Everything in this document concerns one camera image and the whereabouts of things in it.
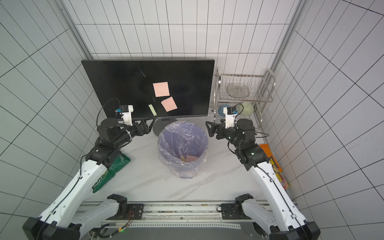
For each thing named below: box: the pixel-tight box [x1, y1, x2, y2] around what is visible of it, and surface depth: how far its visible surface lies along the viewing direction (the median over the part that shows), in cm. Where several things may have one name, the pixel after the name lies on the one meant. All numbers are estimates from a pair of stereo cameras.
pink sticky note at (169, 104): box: [160, 96, 178, 112], surface depth 84 cm
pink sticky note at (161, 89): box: [152, 81, 170, 98], surface depth 77 cm
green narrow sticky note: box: [148, 104, 158, 117], surface depth 85 cm
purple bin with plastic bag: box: [157, 121, 209, 179], surface depth 77 cm
